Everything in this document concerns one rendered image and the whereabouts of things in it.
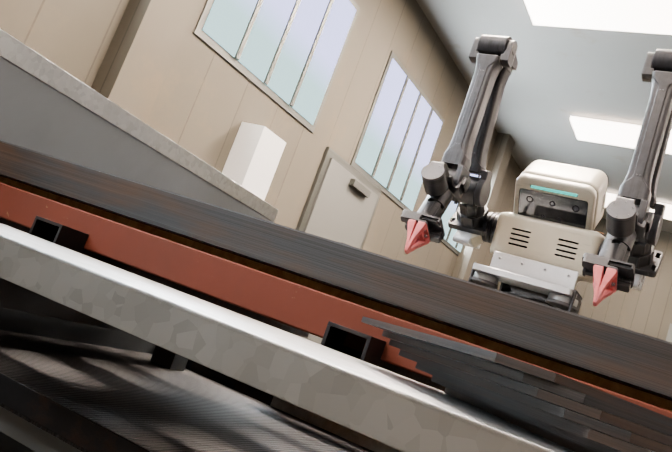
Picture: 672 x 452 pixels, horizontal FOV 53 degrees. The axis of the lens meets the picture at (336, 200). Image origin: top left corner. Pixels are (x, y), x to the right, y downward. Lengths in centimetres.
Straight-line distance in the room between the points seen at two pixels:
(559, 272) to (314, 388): 142
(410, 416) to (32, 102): 110
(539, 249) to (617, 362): 116
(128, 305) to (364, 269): 34
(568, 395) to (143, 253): 62
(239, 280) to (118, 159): 77
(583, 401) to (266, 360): 19
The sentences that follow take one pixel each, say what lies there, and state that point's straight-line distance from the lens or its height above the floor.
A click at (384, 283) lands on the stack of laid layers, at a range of 76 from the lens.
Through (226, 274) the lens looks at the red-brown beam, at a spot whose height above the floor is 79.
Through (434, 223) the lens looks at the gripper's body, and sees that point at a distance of 162.
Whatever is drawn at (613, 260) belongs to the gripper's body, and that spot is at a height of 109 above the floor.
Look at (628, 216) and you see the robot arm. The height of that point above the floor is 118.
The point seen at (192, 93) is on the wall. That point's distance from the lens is 452.
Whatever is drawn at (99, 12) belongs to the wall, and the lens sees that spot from 402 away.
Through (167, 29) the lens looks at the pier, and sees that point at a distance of 411.
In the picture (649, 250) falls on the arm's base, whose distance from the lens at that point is 182.
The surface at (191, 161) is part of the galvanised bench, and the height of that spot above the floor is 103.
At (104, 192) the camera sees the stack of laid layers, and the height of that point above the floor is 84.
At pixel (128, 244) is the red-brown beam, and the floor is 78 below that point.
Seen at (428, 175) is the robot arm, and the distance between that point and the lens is 163.
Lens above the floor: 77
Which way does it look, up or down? 10 degrees up
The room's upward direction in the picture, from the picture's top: 20 degrees clockwise
